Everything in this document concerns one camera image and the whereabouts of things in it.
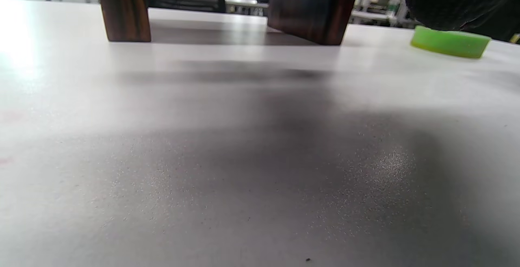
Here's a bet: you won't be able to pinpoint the brown wooden stool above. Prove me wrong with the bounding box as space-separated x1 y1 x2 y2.
95 0 363 46

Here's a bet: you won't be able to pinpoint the green round sponge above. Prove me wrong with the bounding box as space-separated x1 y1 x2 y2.
410 25 491 59

